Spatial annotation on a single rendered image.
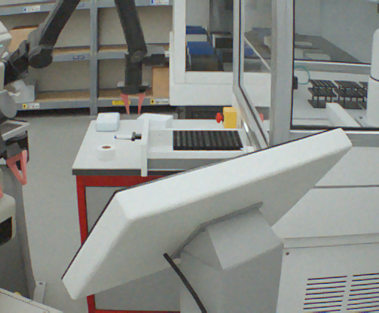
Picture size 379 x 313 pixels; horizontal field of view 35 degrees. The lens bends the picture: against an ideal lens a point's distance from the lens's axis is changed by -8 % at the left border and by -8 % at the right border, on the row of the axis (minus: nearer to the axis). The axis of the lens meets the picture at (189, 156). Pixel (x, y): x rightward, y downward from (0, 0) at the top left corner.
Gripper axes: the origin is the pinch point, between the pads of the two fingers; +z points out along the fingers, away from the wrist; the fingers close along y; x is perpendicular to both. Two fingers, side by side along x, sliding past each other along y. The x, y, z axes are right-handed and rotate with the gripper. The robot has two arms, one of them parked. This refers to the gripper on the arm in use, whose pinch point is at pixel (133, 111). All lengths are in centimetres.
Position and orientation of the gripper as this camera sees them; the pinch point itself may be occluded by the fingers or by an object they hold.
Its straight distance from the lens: 204.4
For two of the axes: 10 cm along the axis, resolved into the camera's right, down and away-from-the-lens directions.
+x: -0.4, -3.3, 9.4
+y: 10.0, -0.1, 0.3
